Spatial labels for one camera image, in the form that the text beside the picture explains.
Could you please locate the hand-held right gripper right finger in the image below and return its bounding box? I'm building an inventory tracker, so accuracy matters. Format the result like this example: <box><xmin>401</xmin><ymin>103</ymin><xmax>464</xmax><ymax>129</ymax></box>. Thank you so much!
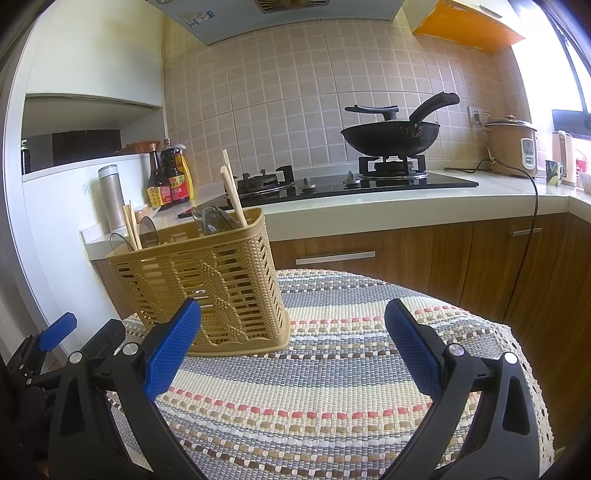
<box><xmin>379</xmin><ymin>298</ymin><xmax>541</xmax><ymax>480</ymax></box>

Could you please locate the range hood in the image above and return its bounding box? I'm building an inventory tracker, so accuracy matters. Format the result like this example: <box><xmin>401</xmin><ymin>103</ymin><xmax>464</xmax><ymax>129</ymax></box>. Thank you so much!
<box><xmin>147</xmin><ymin>0</ymin><xmax>407</xmax><ymax>46</ymax></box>

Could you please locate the brown woven basket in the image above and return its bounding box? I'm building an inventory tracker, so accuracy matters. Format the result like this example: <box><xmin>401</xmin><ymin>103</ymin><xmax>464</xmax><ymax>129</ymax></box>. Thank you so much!
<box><xmin>115</xmin><ymin>141</ymin><xmax>160</xmax><ymax>155</ymax></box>

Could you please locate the black gas stove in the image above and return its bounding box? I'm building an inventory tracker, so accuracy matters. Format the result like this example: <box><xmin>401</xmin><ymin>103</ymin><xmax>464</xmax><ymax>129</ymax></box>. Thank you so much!
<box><xmin>224</xmin><ymin>166</ymin><xmax>479</xmax><ymax>208</ymax></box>

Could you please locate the wooden kitchen cabinet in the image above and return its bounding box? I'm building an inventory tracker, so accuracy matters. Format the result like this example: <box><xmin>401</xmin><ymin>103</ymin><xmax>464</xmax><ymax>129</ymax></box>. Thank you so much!
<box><xmin>92</xmin><ymin>212</ymin><xmax>591</xmax><ymax>393</ymax></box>

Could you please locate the steel thermos flask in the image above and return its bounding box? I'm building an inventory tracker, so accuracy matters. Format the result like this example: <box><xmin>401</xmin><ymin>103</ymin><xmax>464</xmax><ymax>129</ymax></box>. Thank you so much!
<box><xmin>98</xmin><ymin>164</ymin><xmax>124</xmax><ymax>232</ymax></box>

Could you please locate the white kitchen countertop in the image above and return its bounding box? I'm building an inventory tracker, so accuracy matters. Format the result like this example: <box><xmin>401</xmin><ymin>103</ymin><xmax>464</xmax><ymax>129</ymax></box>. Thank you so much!
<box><xmin>81</xmin><ymin>168</ymin><xmax>591</xmax><ymax>259</ymax></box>

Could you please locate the dark soy sauce bottle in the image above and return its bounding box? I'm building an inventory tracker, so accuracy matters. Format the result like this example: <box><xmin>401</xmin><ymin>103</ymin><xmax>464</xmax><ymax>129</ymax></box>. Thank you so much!
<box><xmin>147</xmin><ymin>147</ymin><xmax>164</xmax><ymax>208</ymax></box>

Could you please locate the orange wall cabinet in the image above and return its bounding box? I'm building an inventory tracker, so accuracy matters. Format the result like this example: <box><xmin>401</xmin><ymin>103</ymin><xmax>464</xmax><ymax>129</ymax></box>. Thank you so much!
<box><xmin>412</xmin><ymin>0</ymin><xmax>527</xmax><ymax>55</ymax></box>

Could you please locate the window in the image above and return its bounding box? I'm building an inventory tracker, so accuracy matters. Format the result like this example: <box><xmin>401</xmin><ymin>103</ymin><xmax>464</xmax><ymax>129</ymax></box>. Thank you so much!
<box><xmin>540</xmin><ymin>0</ymin><xmax>591</xmax><ymax>139</ymax></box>

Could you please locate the striped woven table mat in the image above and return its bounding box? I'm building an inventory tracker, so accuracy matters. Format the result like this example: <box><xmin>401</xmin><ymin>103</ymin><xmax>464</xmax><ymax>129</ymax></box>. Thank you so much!
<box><xmin>106</xmin><ymin>268</ymin><xmax>555</xmax><ymax>480</ymax></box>

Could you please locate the stove burner grate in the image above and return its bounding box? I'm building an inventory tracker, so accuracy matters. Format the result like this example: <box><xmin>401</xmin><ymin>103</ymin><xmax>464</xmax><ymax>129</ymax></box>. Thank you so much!
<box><xmin>359</xmin><ymin>154</ymin><xmax>428</xmax><ymax>178</ymax></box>
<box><xmin>236</xmin><ymin>167</ymin><xmax>295</xmax><ymax>192</ymax></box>

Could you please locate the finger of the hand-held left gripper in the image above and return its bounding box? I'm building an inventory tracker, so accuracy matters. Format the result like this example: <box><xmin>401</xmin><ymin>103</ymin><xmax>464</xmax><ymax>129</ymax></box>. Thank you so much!
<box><xmin>21</xmin><ymin>312</ymin><xmax>78</xmax><ymax>379</ymax></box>
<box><xmin>81</xmin><ymin>319</ymin><xmax>126</xmax><ymax>361</ymax></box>

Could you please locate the black wok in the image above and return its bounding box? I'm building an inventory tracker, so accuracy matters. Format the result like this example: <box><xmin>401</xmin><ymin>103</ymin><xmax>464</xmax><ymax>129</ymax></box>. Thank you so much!
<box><xmin>341</xmin><ymin>91</ymin><xmax>461</xmax><ymax>158</ymax></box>

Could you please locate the black power cord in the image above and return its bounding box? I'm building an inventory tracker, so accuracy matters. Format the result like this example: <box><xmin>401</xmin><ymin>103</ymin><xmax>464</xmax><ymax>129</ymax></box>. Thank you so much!
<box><xmin>443</xmin><ymin>159</ymin><xmax>543</xmax><ymax>324</ymax></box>

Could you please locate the dark red-label sauce bottle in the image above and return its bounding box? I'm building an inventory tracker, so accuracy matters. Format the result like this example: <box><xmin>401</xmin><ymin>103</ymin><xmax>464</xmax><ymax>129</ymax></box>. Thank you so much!
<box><xmin>160</xmin><ymin>138</ymin><xmax>191</xmax><ymax>206</ymax></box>

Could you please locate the tan plastic utensil basket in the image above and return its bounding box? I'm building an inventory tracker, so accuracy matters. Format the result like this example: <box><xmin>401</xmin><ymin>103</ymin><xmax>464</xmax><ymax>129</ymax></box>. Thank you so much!
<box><xmin>106</xmin><ymin>208</ymin><xmax>291</xmax><ymax>357</ymax></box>

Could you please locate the long silver drawer handle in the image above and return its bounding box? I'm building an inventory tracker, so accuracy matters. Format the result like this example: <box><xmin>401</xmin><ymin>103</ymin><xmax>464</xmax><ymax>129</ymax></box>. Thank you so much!
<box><xmin>295</xmin><ymin>250</ymin><xmax>377</xmax><ymax>266</ymax></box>

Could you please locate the beige rice cooker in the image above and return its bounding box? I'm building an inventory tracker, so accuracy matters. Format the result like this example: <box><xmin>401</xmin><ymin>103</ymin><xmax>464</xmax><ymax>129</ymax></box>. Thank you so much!
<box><xmin>485</xmin><ymin>115</ymin><xmax>539</xmax><ymax>178</ymax></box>

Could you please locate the yellow oil bottle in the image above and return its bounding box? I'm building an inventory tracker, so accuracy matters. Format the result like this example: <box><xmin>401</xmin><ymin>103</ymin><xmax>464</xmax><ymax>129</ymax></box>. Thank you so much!
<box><xmin>178</xmin><ymin>144</ymin><xmax>195</xmax><ymax>201</ymax></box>

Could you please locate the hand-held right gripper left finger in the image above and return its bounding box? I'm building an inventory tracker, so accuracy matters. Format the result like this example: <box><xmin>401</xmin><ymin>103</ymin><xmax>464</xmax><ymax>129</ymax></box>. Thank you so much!
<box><xmin>48</xmin><ymin>298</ymin><xmax>204</xmax><ymax>480</ymax></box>

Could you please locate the white cabinet unit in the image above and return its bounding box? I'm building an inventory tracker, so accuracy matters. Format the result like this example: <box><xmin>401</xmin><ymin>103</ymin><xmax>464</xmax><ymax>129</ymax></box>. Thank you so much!
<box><xmin>21</xmin><ymin>92</ymin><xmax>164</xmax><ymax>278</ymax></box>

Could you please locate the beige electric kettle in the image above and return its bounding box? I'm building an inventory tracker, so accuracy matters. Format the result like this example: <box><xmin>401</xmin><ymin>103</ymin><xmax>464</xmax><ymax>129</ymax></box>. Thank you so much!
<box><xmin>551</xmin><ymin>130</ymin><xmax>578</xmax><ymax>188</ymax></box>

